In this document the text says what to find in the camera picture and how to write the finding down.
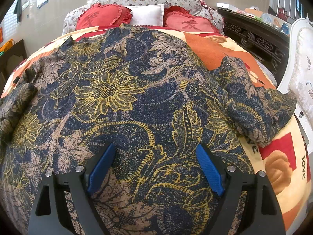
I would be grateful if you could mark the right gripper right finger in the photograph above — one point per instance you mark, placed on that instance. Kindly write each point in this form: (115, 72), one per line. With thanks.
(261, 211)

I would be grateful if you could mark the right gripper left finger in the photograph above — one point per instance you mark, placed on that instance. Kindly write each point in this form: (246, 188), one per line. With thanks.
(50, 212)

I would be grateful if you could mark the dark floral patterned garment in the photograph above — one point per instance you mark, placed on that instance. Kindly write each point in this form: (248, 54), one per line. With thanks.
(150, 95)

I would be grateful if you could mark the red orange love blanket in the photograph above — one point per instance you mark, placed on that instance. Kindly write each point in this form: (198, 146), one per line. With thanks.
(284, 160)

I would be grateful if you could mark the white floral upholstered chair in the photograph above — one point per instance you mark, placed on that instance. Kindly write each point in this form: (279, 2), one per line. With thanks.
(298, 75)

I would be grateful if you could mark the dark wooden side table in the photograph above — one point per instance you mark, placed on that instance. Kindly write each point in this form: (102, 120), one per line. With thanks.
(10, 61)

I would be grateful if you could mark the dark carved wooden cabinet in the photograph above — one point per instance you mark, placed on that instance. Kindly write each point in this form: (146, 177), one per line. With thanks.
(264, 42)

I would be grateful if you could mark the dark hanging cloth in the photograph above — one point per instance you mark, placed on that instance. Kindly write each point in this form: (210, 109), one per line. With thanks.
(18, 11)

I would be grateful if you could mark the left red heart pillow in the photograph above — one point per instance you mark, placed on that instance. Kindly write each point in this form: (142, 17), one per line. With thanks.
(104, 16)

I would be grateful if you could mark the red heart pillow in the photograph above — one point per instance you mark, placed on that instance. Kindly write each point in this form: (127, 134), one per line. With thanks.
(104, 16)
(178, 18)

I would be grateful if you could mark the metal stair railing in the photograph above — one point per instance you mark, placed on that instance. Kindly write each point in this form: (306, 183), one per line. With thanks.
(289, 10)

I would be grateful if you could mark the right red heart pillow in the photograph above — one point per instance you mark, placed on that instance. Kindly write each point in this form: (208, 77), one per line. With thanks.
(178, 18)

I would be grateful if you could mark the white square pillow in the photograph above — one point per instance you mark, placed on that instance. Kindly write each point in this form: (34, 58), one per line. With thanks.
(147, 15)

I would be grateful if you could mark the floral padded headboard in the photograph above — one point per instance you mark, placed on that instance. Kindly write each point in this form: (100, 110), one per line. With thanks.
(194, 7)

